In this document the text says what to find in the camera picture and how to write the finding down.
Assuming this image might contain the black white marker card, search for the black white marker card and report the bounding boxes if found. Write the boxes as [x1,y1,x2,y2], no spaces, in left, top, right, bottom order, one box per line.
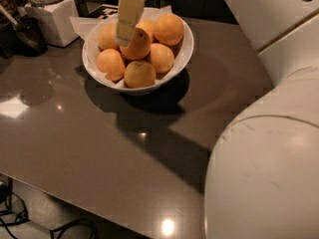
[88,4,118,19]

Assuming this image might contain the white ceramic bowl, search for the white ceramic bowl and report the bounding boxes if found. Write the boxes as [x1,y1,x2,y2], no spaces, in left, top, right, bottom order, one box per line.
[81,7,194,95]

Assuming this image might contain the white square ceramic jar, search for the white square ceramic jar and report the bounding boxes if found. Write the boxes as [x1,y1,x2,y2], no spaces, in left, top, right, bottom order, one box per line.
[24,0,78,47]

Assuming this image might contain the black floor cable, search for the black floor cable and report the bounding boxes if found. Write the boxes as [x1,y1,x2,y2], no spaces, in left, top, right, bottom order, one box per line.
[0,191,31,239]

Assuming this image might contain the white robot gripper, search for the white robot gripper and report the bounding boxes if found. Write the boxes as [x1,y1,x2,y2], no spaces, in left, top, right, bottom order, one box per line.
[116,0,145,46]

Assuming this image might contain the black round pan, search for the black round pan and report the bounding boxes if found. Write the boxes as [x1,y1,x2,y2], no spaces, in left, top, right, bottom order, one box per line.
[0,5,48,57]

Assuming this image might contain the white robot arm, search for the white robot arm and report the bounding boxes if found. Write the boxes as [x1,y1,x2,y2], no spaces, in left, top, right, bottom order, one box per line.
[156,0,319,239]

